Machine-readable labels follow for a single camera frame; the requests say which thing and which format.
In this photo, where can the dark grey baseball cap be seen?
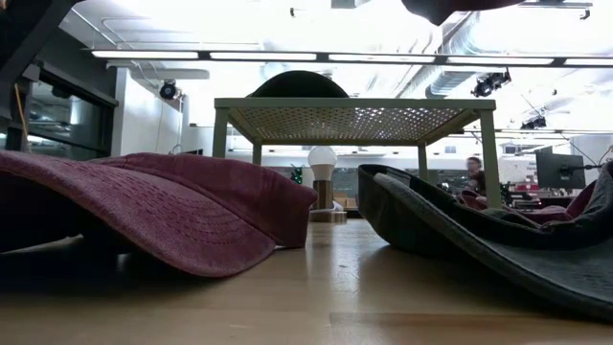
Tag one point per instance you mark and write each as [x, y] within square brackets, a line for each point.
[299, 86]
[431, 225]

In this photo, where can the maroon baseball cap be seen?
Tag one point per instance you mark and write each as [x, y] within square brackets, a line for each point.
[438, 12]
[546, 214]
[167, 206]

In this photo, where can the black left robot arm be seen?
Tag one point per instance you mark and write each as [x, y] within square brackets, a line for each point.
[24, 24]

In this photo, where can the small green plant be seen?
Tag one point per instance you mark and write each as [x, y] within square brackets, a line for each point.
[297, 175]

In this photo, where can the small green perforated shelf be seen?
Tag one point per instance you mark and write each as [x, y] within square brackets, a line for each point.
[354, 103]

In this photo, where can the long ceiling light strip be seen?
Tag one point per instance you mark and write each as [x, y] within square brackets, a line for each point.
[383, 58]

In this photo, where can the black ceiling spotlight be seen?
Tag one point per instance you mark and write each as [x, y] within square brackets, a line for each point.
[486, 85]
[168, 90]
[534, 123]

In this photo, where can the person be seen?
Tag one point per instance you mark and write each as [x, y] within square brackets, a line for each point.
[475, 179]

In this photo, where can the black computer monitor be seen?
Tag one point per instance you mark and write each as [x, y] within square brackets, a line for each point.
[560, 170]

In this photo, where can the silver ventilation duct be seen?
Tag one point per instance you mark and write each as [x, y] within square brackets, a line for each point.
[445, 84]

